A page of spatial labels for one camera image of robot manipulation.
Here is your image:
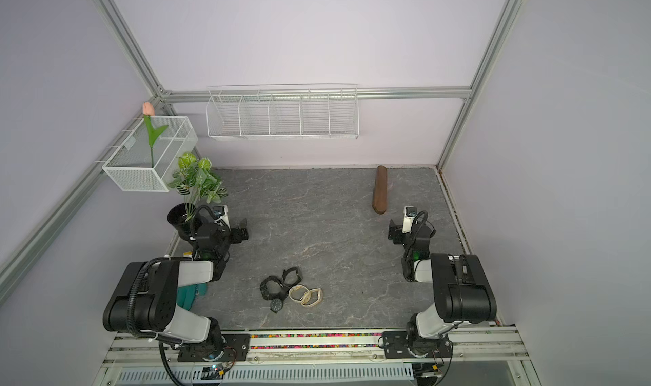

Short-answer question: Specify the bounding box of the wooden watch stand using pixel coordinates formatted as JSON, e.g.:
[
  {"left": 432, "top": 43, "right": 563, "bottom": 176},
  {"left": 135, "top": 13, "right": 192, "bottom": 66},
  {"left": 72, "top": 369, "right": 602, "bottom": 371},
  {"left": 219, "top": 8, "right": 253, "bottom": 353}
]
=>
[{"left": 372, "top": 166, "right": 388, "bottom": 215}]

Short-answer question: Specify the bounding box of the beige watch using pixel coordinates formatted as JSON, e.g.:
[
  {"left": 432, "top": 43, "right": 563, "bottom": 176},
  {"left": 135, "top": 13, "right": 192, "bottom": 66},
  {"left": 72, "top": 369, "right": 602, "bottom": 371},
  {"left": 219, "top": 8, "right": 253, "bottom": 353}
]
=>
[
  {"left": 299, "top": 288, "right": 323, "bottom": 308},
  {"left": 288, "top": 284, "right": 312, "bottom": 306}
]

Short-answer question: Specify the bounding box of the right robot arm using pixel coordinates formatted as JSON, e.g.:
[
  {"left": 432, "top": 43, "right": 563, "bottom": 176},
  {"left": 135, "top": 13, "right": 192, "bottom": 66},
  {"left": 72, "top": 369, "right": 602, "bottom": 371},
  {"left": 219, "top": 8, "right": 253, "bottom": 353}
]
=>
[{"left": 384, "top": 212, "right": 498, "bottom": 358}]

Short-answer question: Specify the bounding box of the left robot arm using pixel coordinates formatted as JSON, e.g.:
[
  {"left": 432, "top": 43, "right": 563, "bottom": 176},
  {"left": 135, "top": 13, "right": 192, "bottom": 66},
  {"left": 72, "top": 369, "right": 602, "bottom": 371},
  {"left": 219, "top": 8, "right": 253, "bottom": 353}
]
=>
[{"left": 103, "top": 215, "right": 249, "bottom": 362}]

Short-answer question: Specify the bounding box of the black watch upper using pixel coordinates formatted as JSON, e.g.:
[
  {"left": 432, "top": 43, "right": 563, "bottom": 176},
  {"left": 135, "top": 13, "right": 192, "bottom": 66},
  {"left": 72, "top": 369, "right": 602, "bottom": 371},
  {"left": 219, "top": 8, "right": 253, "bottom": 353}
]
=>
[{"left": 281, "top": 267, "right": 303, "bottom": 289}]

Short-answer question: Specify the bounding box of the black watch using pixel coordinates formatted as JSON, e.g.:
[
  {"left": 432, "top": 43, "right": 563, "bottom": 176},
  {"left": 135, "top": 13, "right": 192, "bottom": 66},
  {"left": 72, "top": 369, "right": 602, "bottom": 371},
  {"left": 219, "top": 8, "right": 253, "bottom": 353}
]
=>
[
  {"left": 259, "top": 276, "right": 289, "bottom": 313},
  {"left": 281, "top": 267, "right": 303, "bottom": 289}
]

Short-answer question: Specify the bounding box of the black watch lower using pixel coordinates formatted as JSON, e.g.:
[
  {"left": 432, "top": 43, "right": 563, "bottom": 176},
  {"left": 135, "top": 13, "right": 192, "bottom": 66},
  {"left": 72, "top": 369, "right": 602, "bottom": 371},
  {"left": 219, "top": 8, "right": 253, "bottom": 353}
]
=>
[{"left": 259, "top": 276, "right": 289, "bottom": 313}]

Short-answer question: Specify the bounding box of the black vase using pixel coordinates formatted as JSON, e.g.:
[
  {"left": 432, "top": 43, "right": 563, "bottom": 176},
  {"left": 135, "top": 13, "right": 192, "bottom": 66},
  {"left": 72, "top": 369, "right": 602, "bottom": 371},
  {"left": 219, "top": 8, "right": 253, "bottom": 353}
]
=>
[{"left": 167, "top": 203, "right": 204, "bottom": 244}]

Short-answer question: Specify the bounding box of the green leafy plant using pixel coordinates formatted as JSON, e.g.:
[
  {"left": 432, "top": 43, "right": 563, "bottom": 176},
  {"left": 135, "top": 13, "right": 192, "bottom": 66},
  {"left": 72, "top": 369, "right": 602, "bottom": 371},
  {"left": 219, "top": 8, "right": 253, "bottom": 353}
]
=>
[{"left": 167, "top": 152, "right": 228, "bottom": 222}]

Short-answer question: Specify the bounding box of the white mesh basket left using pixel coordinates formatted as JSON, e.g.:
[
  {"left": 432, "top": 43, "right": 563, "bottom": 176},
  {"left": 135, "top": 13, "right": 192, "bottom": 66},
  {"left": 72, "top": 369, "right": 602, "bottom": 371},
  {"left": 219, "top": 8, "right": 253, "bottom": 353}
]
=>
[{"left": 103, "top": 116, "right": 198, "bottom": 192}]

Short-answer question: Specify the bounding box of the pink tulip flower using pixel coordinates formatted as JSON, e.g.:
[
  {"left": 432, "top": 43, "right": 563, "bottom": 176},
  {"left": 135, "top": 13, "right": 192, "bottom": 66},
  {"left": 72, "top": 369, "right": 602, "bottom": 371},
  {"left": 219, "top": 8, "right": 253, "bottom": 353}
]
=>
[{"left": 142, "top": 102, "right": 169, "bottom": 167}]

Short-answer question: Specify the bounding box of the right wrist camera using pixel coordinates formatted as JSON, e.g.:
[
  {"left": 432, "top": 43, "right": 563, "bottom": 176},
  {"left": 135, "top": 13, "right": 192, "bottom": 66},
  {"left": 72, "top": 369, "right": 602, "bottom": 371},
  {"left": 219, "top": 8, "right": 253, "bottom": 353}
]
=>
[{"left": 402, "top": 206, "right": 418, "bottom": 233}]

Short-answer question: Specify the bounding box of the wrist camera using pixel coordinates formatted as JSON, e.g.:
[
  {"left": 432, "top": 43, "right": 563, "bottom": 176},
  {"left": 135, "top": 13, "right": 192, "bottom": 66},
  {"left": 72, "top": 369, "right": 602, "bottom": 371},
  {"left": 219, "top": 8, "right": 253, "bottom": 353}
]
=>
[
  {"left": 402, "top": 206, "right": 418, "bottom": 233},
  {"left": 212, "top": 205, "right": 231, "bottom": 228}
]

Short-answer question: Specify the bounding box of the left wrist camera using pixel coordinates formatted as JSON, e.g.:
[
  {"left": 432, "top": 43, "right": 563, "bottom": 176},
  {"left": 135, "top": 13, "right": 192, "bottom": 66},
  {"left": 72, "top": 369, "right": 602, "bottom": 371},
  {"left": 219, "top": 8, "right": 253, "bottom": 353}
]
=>
[{"left": 212, "top": 205, "right": 231, "bottom": 228}]

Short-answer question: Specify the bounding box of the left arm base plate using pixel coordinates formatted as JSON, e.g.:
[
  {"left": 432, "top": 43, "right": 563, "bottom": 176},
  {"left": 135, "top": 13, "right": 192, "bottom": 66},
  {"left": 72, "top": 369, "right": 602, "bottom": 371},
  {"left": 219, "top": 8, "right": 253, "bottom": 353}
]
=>
[{"left": 177, "top": 333, "right": 251, "bottom": 362}]

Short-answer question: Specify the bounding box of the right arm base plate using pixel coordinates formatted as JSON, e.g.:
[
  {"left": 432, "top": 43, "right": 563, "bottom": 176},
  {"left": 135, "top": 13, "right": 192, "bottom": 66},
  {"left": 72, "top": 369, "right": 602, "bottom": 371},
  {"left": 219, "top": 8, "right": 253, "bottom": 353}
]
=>
[{"left": 378, "top": 330, "right": 453, "bottom": 359}]

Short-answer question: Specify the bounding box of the colourful cable strip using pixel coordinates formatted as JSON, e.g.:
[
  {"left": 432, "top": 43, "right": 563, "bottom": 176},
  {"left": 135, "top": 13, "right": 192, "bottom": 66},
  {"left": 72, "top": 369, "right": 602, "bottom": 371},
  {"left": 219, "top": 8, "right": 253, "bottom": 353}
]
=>
[{"left": 249, "top": 331, "right": 383, "bottom": 350}]

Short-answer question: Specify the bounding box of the white wire wall shelf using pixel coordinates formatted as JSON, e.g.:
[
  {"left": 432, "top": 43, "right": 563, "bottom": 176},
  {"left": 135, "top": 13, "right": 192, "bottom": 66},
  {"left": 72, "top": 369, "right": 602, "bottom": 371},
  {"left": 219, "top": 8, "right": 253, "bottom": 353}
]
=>
[{"left": 205, "top": 84, "right": 359, "bottom": 140}]

